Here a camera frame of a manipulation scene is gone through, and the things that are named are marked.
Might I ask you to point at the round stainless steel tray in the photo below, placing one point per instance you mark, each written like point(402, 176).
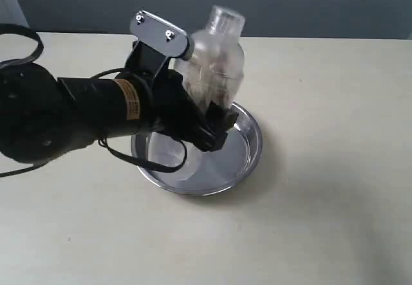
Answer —
point(204, 173)

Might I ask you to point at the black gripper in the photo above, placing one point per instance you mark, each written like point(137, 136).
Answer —
point(175, 114)

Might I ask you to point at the clear plastic shaker bottle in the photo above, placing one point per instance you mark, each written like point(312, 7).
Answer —
point(214, 72)

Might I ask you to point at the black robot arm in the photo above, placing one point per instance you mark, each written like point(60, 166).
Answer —
point(43, 117)

